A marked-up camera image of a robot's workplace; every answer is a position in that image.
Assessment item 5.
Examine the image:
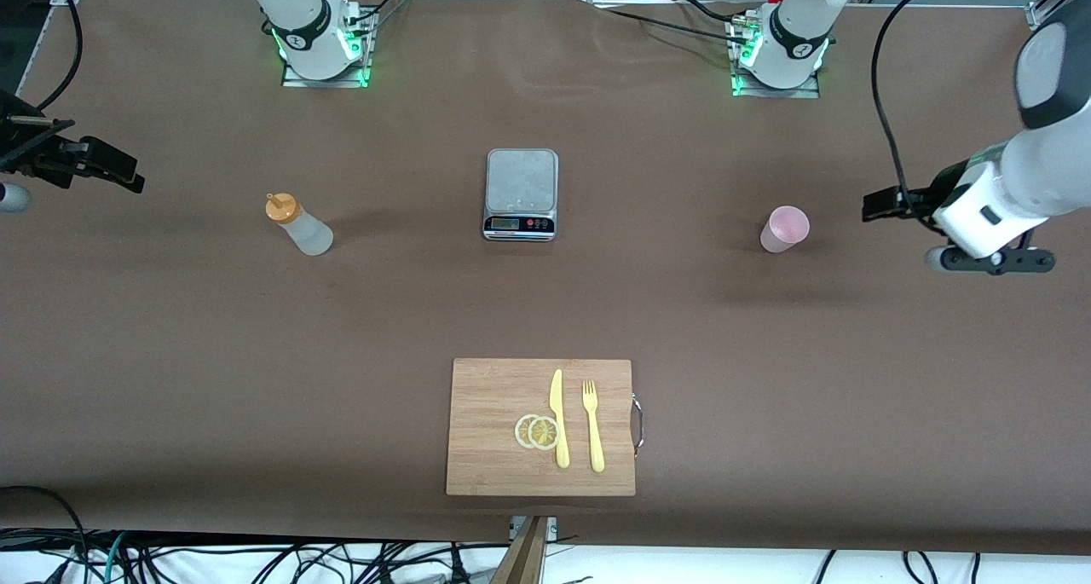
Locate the pink plastic cup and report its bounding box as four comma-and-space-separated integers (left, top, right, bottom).
759, 205, 811, 254

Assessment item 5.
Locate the translucent sauce bottle orange cap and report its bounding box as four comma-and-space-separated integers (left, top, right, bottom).
264, 192, 335, 257

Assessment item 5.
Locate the brown table cover sheet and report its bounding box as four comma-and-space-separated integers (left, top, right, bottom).
0, 0, 1091, 559

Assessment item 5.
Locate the yellow plastic fork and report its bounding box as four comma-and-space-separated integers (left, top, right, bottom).
581, 379, 606, 473

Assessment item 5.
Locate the silver digital kitchen scale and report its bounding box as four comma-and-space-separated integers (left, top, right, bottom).
482, 147, 560, 243

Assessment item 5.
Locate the yellow plastic knife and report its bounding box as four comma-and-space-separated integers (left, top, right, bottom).
549, 368, 571, 470

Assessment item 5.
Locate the wooden cutting board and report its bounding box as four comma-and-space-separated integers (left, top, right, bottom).
445, 358, 645, 498

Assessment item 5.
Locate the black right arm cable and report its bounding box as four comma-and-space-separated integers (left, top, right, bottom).
34, 0, 84, 112

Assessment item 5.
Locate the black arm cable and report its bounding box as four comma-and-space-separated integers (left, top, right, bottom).
34, 0, 84, 112
870, 0, 1077, 220

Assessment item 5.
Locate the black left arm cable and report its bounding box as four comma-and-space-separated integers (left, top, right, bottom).
870, 0, 1077, 220

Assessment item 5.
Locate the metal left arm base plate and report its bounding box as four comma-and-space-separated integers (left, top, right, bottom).
729, 13, 823, 99

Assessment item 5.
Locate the aluminium frame profile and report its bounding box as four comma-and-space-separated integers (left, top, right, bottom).
1027, 0, 1091, 31

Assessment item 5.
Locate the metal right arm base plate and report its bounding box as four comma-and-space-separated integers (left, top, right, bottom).
281, 3, 378, 89

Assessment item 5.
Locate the black cable on table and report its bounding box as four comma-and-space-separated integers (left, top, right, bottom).
595, 1, 753, 46

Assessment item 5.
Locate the black cable bundle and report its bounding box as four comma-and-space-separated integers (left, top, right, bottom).
337, 0, 419, 35

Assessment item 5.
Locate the black looped floor cable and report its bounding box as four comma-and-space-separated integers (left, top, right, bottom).
0, 485, 90, 568

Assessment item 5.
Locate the teal cable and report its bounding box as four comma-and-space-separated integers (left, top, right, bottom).
98, 531, 130, 584

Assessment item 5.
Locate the small metal bracket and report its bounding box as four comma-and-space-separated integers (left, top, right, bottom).
509, 516, 559, 544

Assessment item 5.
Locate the wooden post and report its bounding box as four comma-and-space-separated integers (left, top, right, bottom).
490, 516, 548, 584

